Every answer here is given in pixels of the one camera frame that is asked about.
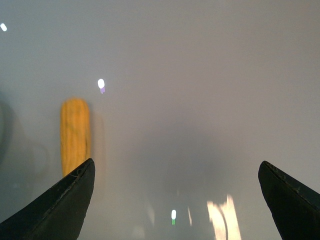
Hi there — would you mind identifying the yellow corn cob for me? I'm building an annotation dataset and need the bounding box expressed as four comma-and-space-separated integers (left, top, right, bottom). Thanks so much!
60, 97, 91, 177

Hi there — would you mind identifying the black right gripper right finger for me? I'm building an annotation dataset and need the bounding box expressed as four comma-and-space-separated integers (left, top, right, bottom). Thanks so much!
258, 161, 320, 240

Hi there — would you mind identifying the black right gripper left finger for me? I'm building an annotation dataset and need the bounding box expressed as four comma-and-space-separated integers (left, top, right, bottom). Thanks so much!
0, 158, 95, 240

